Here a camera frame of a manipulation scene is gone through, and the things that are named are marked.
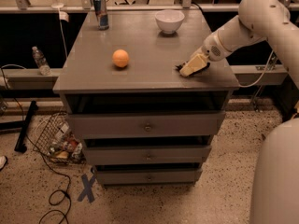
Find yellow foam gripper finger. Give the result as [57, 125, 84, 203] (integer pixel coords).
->
[179, 53, 208, 77]

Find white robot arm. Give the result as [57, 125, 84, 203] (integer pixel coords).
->
[179, 0, 299, 224]

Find white bowl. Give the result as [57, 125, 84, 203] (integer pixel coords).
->
[155, 9, 185, 34]

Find grey drawer cabinet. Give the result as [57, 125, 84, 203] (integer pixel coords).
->
[53, 10, 238, 186]

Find orange fruit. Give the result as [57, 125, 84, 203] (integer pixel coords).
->
[112, 49, 129, 68]

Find blue energy drink can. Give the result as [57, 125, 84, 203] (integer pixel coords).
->
[93, 0, 109, 30]

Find clear plastic water bottle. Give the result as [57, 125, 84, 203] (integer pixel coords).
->
[32, 47, 50, 76]

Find blue tape cross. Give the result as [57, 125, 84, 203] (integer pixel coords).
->
[78, 175, 96, 203]

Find black stand leg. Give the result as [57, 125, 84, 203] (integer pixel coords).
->
[14, 101, 38, 153]

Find wire basket with snacks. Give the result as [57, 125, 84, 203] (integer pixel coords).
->
[35, 112, 85, 163]

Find white hanging cord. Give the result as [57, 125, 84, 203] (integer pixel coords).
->
[46, 0, 70, 61]

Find black floor cable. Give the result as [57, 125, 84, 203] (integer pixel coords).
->
[0, 67, 73, 224]

